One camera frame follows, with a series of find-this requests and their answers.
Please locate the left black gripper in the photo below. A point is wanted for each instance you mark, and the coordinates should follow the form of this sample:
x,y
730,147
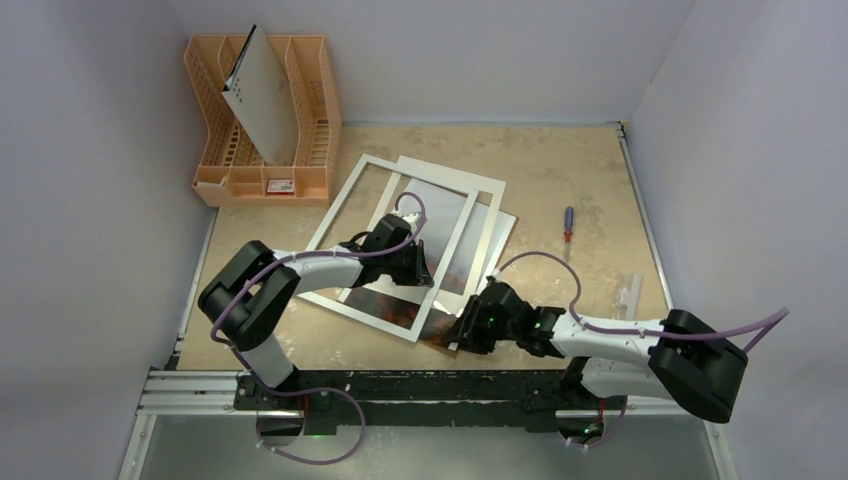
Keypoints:
x,y
417,275

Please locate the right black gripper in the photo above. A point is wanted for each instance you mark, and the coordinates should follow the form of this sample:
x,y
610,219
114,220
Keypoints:
x,y
469,323

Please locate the white picture frame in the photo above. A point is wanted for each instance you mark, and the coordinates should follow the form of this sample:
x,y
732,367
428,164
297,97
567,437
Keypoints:
x,y
467,190

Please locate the blue handled screwdriver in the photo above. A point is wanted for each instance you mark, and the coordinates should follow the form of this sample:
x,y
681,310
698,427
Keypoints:
x,y
568,232

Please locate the matted photo print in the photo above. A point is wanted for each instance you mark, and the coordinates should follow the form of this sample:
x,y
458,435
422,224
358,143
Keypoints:
x,y
400,304

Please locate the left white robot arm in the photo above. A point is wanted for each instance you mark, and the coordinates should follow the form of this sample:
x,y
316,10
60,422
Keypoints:
x,y
247,298

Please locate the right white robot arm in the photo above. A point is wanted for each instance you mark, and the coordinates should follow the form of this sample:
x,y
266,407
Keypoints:
x,y
672,358

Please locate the white mat board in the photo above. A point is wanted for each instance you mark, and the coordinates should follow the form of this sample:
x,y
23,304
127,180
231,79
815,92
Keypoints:
x,y
497,226

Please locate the clear plastic screwdriver packaging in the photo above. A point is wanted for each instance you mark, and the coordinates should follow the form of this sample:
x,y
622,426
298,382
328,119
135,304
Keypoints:
x,y
629,294

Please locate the small red white box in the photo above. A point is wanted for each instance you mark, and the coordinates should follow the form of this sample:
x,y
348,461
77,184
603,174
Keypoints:
x,y
281,187

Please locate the orange plastic file organizer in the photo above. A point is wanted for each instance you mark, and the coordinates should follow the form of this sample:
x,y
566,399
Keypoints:
x,y
231,172

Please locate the white board in organizer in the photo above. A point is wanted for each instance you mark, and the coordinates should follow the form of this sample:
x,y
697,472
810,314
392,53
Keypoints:
x,y
259,94

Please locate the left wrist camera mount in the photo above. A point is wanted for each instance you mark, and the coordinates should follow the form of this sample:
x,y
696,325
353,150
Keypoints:
x,y
414,219

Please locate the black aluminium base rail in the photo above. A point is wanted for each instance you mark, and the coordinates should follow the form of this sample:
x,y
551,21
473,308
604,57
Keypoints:
x,y
532,400

